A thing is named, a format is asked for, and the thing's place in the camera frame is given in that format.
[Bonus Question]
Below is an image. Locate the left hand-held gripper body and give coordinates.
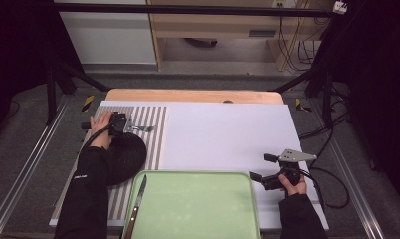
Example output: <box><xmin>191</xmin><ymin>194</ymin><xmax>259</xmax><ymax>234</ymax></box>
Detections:
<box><xmin>107</xmin><ymin>112</ymin><xmax>133</xmax><ymax>137</ymax></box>

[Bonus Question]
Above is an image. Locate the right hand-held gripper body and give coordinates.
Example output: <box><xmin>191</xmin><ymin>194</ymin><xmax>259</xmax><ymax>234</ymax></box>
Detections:
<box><xmin>263</xmin><ymin>148</ymin><xmax>318</xmax><ymax>192</ymax></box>

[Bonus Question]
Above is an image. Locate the black textured plate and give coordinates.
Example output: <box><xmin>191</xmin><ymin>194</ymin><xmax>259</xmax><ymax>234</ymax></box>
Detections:
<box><xmin>106</xmin><ymin>131</ymin><xmax>148</xmax><ymax>187</ymax></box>

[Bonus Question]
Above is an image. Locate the green tray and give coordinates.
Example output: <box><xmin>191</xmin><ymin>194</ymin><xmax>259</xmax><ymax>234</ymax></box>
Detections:
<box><xmin>121</xmin><ymin>169</ymin><xmax>262</xmax><ymax>239</ymax></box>

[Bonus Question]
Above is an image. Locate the wooden-handled knife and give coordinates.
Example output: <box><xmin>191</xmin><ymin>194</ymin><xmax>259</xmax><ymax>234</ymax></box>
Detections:
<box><xmin>123</xmin><ymin>174</ymin><xmax>148</xmax><ymax>239</ymax></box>

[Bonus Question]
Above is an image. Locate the person's left hand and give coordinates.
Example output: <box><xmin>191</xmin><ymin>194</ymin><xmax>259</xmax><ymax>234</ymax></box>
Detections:
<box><xmin>89</xmin><ymin>111</ymin><xmax>114</xmax><ymax>150</ymax></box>

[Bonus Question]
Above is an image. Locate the person's right hand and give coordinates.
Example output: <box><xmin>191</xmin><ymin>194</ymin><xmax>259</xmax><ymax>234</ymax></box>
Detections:
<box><xmin>277</xmin><ymin>173</ymin><xmax>307</xmax><ymax>197</ymax></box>

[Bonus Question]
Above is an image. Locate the yellow-black tape marker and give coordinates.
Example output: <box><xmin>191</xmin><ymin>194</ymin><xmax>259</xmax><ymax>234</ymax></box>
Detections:
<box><xmin>294</xmin><ymin>98</ymin><xmax>312</xmax><ymax>114</ymax></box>
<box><xmin>81</xmin><ymin>95</ymin><xmax>96</xmax><ymax>113</ymax></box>

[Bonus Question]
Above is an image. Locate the striped placemat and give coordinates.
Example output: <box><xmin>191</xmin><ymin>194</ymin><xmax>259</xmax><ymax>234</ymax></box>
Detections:
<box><xmin>49</xmin><ymin>105</ymin><xmax>169</xmax><ymax>223</ymax></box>

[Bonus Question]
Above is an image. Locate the white board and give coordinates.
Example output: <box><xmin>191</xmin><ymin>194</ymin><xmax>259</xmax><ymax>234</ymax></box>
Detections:
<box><xmin>100</xmin><ymin>100</ymin><xmax>330</xmax><ymax>231</ymax></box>

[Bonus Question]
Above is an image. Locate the black metal stand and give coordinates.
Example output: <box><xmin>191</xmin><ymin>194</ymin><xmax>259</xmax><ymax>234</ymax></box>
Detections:
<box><xmin>45</xmin><ymin>62</ymin><xmax>111</xmax><ymax>126</ymax></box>
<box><xmin>270</xmin><ymin>66</ymin><xmax>335</xmax><ymax>129</ymax></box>

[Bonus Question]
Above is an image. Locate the wooden table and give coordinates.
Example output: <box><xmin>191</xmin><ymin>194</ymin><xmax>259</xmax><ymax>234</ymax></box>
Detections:
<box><xmin>105</xmin><ymin>88</ymin><xmax>285</xmax><ymax>106</ymax></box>

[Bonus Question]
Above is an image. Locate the white cabinet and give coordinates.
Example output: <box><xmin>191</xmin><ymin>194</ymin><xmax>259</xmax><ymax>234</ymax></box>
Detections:
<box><xmin>53</xmin><ymin>0</ymin><xmax>157</xmax><ymax>66</ymax></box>

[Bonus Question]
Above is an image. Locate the black horizontal bar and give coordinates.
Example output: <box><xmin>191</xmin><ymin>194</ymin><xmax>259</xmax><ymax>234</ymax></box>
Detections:
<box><xmin>53</xmin><ymin>2</ymin><xmax>335</xmax><ymax>19</ymax></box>

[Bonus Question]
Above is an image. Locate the wooden desk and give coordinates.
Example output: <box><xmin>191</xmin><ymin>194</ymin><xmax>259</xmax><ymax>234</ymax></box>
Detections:
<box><xmin>146</xmin><ymin>0</ymin><xmax>335</xmax><ymax>73</ymax></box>

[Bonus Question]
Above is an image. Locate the white power adapter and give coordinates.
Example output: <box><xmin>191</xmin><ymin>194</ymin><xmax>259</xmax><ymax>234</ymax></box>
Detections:
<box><xmin>332</xmin><ymin>0</ymin><xmax>348</xmax><ymax>15</ymax></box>

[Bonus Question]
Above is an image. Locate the black floor cable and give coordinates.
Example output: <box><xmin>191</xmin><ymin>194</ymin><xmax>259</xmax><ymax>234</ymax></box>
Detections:
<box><xmin>298</xmin><ymin>111</ymin><xmax>351</xmax><ymax>171</ymax></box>

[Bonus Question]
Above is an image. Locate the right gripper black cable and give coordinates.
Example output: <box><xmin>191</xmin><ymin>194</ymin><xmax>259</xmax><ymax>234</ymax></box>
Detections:
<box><xmin>300</xmin><ymin>165</ymin><xmax>351</xmax><ymax>210</ymax></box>

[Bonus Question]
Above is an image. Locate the aluminium floor rail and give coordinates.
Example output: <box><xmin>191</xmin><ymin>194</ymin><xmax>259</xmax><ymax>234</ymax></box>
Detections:
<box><xmin>308</xmin><ymin>99</ymin><xmax>387</xmax><ymax>239</ymax></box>
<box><xmin>0</xmin><ymin>96</ymin><xmax>72</xmax><ymax>239</ymax></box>

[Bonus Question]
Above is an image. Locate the bundle of background cables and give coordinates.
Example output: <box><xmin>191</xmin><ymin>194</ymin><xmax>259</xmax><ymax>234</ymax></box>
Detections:
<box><xmin>277</xmin><ymin>15</ymin><xmax>323</xmax><ymax>73</ymax></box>

